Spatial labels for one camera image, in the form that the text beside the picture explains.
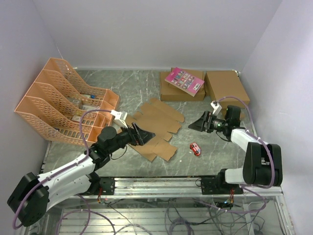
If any orange plastic file organizer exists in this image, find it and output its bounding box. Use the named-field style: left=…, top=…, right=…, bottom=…
left=15, top=58, right=120, bottom=145

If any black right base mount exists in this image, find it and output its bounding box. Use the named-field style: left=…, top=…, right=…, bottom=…
left=201, top=176, right=243, bottom=195

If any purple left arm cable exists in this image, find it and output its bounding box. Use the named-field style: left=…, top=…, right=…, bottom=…
left=12, top=109, right=113, bottom=230

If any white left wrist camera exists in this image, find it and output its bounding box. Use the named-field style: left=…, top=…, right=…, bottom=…
left=111, top=110, right=128, bottom=128

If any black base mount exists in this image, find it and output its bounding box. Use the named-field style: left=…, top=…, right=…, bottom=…
left=99, top=177, right=115, bottom=195
left=201, top=176, right=243, bottom=195

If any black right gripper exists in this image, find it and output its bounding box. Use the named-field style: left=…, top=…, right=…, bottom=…
left=188, top=111, right=228, bottom=133

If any red toy ambulance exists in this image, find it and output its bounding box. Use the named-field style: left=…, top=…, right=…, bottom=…
left=190, top=142, right=201, bottom=156

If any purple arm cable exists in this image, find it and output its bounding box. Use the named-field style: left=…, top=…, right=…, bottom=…
left=215, top=95, right=277, bottom=189
left=12, top=109, right=113, bottom=230

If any aluminium mounting rail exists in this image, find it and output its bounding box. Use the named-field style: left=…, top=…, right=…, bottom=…
left=31, top=176, right=284, bottom=196

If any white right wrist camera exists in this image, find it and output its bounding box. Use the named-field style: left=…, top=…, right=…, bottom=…
left=211, top=101, right=222, bottom=116

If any large closed cardboard box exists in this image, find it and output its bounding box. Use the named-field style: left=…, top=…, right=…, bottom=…
left=204, top=70, right=250, bottom=105

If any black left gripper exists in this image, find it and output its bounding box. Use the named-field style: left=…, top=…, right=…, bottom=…
left=107, top=121, right=155, bottom=154

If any closed cardboard box under book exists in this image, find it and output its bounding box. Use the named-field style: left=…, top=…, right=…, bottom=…
left=159, top=72, right=205, bottom=101

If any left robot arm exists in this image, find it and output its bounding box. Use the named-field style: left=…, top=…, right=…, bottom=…
left=7, top=123, right=155, bottom=229

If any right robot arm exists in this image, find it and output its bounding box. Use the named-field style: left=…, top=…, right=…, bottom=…
left=188, top=104, right=283, bottom=194

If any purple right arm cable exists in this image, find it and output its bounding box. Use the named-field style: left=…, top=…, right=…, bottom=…
left=215, top=95, right=277, bottom=189

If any pink book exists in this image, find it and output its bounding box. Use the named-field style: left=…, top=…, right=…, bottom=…
left=164, top=67, right=204, bottom=97

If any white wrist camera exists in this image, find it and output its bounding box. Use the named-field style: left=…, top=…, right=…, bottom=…
left=111, top=110, right=128, bottom=128
left=211, top=101, right=222, bottom=116

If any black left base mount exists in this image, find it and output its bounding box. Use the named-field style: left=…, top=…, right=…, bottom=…
left=99, top=177, right=115, bottom=195

